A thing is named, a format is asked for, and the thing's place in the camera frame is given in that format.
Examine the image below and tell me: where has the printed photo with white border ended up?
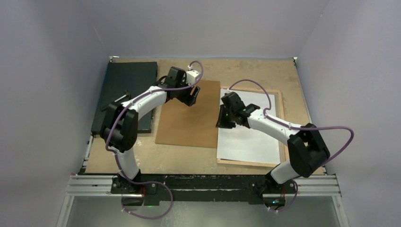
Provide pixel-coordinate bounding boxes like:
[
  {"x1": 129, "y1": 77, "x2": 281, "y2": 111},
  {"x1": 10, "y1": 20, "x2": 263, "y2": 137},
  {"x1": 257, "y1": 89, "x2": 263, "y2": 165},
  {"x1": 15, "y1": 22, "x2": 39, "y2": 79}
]
[{"x1": 217, "y1": 88, "x2": 281, "y2": 165}]

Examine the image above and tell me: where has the brown frame backing board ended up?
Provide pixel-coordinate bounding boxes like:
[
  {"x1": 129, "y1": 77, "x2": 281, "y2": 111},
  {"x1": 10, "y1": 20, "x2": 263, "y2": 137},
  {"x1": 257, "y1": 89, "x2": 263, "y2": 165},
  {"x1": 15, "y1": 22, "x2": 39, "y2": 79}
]
[{"x1": 155, "y1": 80, "x2": 220, "y2": 148}]

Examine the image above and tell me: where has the black flat box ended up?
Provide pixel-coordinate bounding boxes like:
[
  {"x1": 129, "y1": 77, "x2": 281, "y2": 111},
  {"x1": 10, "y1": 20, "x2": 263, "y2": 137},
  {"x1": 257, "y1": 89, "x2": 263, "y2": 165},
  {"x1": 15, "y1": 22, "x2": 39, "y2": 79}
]
[{"x1": 91, "y1": 61, "x2": 158, "y2": 136}]

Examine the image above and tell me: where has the wooden picture frame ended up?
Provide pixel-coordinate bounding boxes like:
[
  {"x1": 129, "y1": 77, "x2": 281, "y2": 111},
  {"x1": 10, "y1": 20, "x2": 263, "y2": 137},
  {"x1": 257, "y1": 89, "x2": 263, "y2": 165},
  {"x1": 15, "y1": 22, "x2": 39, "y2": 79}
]
[{"x1": 217, "y1": 86, "x2": 287, "y2": 168}]

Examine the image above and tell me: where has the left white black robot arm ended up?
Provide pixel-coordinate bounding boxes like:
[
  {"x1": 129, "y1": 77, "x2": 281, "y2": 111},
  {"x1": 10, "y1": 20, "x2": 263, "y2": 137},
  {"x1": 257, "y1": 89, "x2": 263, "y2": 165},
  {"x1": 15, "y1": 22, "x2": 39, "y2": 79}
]
[{"x1": 100, "y1": 64, "x2": 203, "y2": 193}]

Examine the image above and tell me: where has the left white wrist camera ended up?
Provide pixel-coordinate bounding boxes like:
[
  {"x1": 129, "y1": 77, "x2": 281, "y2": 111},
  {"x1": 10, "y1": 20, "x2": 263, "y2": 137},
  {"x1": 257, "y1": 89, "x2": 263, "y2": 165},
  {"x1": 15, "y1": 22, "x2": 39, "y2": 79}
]
[{"x1": 186, "y1": 65, "x2": 201, "y2": 86}]

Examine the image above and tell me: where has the small black metal hammer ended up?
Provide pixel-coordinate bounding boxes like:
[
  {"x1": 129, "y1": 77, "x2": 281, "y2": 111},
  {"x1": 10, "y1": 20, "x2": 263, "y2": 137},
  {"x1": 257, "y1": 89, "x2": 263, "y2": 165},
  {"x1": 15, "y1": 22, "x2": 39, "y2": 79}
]
[{"x1": 100, "y1": 90, "x2": 131, "y2": 112}]

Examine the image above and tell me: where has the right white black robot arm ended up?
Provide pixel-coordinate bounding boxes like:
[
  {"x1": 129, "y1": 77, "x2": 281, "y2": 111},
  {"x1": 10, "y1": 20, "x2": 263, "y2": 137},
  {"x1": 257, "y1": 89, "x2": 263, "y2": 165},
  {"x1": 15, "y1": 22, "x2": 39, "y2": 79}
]
[{"x1": 216, "y1": 92, "x2": 330, "y2": 192}]

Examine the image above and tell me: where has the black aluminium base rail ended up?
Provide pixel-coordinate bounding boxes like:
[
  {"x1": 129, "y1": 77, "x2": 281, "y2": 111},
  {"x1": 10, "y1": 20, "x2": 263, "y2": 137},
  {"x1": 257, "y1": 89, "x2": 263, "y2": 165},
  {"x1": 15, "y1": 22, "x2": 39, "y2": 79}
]
[{"x1": 66, "y1": 174, "x2": 340, "y2": 206}]

